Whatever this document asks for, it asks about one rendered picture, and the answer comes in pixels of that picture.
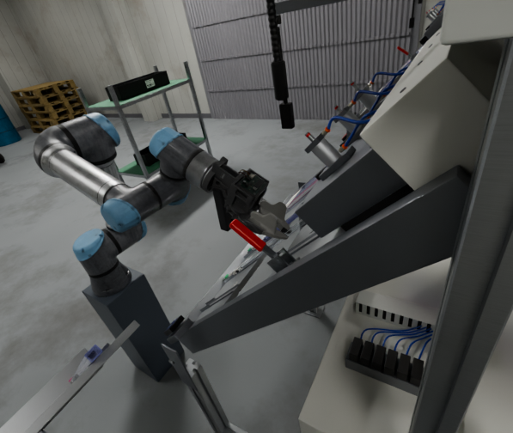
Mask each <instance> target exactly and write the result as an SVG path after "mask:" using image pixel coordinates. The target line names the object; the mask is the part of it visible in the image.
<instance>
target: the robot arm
mask: <svg viewBox="0 0 513 433"><path fill-rule="evenodd" d="M119 145H120V137H119V134H118V132H117V130H116V129H115V127H114V126H113V124H112V123H111V122H110V121H109V120H108V119H107V118H106V117H105V116H104V115H102V114H100V113H90V114H87V115H86V114H84V115H83V116H81V117H79V118H76V119H72V120H69V121H66V122H64V123H61V124H58V125H54V126H51V127H48V128H47V129H45V130H43V131H42V132H41V133H40V134H39V135H38V137H37V138H36V140H35V143H34V160H35V162H36V163H37V165H38V166H39V168H40V169H41V170H42V171H44V172H45V173H46V174H48V175H50V176H51V177H54V178H60V179H61V180H63V181H65V182H66V183H68V184H69V185H70V186H72V187H74V188H75V189H77V190H78V191H79V192H80V193H82V194H83V195H85V196H86V197H88V198H90V199H91V200H92V201H94V202H95V203H97V204H98V205H99V206H100V207H101V214H102V216H103V218H104V220H105V224H106V225H107V226H106V227H105V228H104V229H102V230H100V229H92V230H89V231H87V232H85V233H83V234H82V235H80V236H79V237H78V238H77V239H76V241H75V242H74V245H73V252H74V254H75V255H76V258H77V260H79V261H80V263H81V264H82V266H83V268H84V269H85V271H86V272H87V273H88V275H89V277H90V283H91V288H92V291H94V293H95V294H96V295H97V296H99V297H106V296H112V295H114V294H116V293H118V292H120V291H121V290H122V289H123V288H125V287H126V286H127V284H128V283H129V282H130V281H131V272H130V270H129V269H128V267H126V266H125V265H123V264H122V263H121V262H120V261H119V260H118V258H117V256H118V255H119V254H120V253H122V252H124V251H125V250H126V249H127V248H129V247H131V246H132V245H134V244H135V243H136V242H139V241H141V239H142V238H144V237H145V236H146V234H147V226H146V223H145V221H144V219H146V218H147V217H149V216H151V215H152V214H154V213H156V212H157V211H159V210H160V209H162V208H163V207H165V206H166V205H178V204H183V203H184V202H185V201H186V199H187V196H188V193H189V192H190V188H191V184H190V183H191V182H192V183H193V184H194V185H195V186H197V187H198V188H200V189H203V190H205V191H206V192H208V193H209V192H213V196H214V200H215V204H216V208H217V215H218V220H219V224H220V228H221V230H224V231H230V230H231V228H230V227H229V225H230V223H231V222H232V221H233V220H235V219H237V220H238V221H240V222H241V223H242V224H243V225H245V226H246V227H247V228H248V229H250V230H251V231H252V232H254V233H256V234H258V235H265V236H268V237H272V238H277V239H283V240H287V239H288V237H289V236H287V235H286V234H284V232H285V231H286V230H287V229H289V228H290V226H289V224H288V223H287V222H286V221H285V220H284V218H285V213H286V209H287V207H286V205H285V204H284V203H282V202H278V203H276V204H270V203H269V202H267V201H266V200H265V199H263V198H262V197H263V196H264V195H265V193H266V190H267V187H268V184H269V180H267V179H265V178H264V177H262V176H261V175H259V174H257V173H256V172H254V171H253V170H252V169H251V168H250V169H249V170H247V171H246V170H244V169H242V170H243V172H241V171H240V172H238V173H237V172H236V171H235V170H234V169H233V168H231V167H229V166H228V165H227V163H228V159H226V158H225V157H224V156H223V157H222V158H221V159H220V161H219V160H218V159H216V158H215V157H214V156H212V155H210V154H209V153H207V152H206V151H204V150H203V149H201V148H200V147H199V146H198V145H196V144H195V143H193V142H191V141H190V140H189V139H187V138H186V137H184V136H183V135H182V134H179V132H177V131H175V130H173V129H171V128H169V127H164V128H161V130H159V131H157V132H156V133H155V134H154V136H153V137H152V138H151V140H150V146H149V149H150V153H151V154H152V155H153V156H154V157H155V158H156V159H159V160H160V173H159V174H156V175H155V176H153V177H151V178H149V179H147V180H146V181H144V182H142V183H140V184H138V185H136V186H134V187H130V186H128V185H127V184H125V183H124V182H122V181H121V180H120V177H119V173H118V170H117V168H116V165H115V162H114V159H115V158H116V157H117V152H116V149H115V147H117V146H119ZM240 173H241V174H240ZM244 175H245V176H244ZM258 176H259V177H258ZM257 210H259V212H257ZM276 228H279V229H280V231H279V230H276Z"/></svg>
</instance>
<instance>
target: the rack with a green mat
mask: <svg viewBox="0 0 513 433"><path fill-rule="evenodd" d="M183 63H184V66H185V70H186V75H187V79H179V80H170V83H169V84H167V85H164V86H161V87H160V88H155V89H152V90H151V91H148V92H145V93H143V94H140V95H136V96H134V97H131V98H129V99H127V100H124V101H119V100H118V98H117V95H116V94H115V91H114V89H113V85H108V86H107V88H108V91H109V93H110V95H111V97H112V99H113V101H110V100H106V101H102V102H99V103H96V104H94V105H92V106H89V104H88V103H87V100H86V98H85V96H84V94H83V92H82V89H81V88H77V89H76V91H77V93H78V95H79V97H80V99H81V101H82V103H83V105H84V107H85V110H86V112H87V114H90V113H92V111H111V110H117V112H118V114H119V117H120V119H121V122H122V124H123V126H124V128H125V131H126V134H127V136H128V138H129V140H130V142H131V146H132V148H133V150H134V152H135V155H136V157H137V160H138V162H139V165H137V163H136V161H134V162H131V163H130V164H128V165H126V166H124V167H122V168H121V169H118V167H117V165H116V163H115V165H116V168H117V170H118V173H119V177H120V180H121V181H122V182H124V180H123V178H122V176H121V175H126V176H132V177H138V178H145V179H146V180H147V179H149V178H150V177H151V176H152V175H154V174H156V173H157V172H159V171H160V161H158V162H156V163H154V164H152V165H151V166H145V165H144V161H143V159H142V156H141V155H140V152H139V150H138V147H137V144H136V142H135V140H134V137H133V135H132V133H131V129H130V127H129V125H128V123H127V120H126V118H125V115H124V113H123V110H122V109H123V108H125V107H129V106H131V105H134V104H136V103H139V102H140V101H144V100H147V99H149V98H151V97H154V96H156V95H159V94H162V96H163V99H164V101H165V104H166V108H167V110H168V115H169V118H170V120H171V123H172V126H173V128H174V130H175V131H177V132H178V130H177V127H176V124H175V122H174V116H173V114H172V111H171V108H170V105H169V103H168V98H167V95H166V92H167V91H169V90H171V89H174V88H178V87H179V86H182V85H184V84H187V83H189V85H190V89H191V91H192V97H193V100H194V104H195V107H196V110H197V114H198V119H199V122H200V125H201V129H202V132H203V135H204V137H187V139H189V140H190V141H191V142H193V143H195V144H196V145H198V146H200V145H201V144H203V143H205V144H206V147H207V150H208V153H209V154H210V155H212V152H211V146H210V143H209V139H208V137H207V133H206V129H205V124H204V121H203V117H202V114H201V111H200V107H199V104H198V98H197V95H196V92H195V88H194V85H193V81H192V76H191V72H190V70H189V66H188V62H187V61H185V62H183ZM124 183H125V182H124Z"/></svg>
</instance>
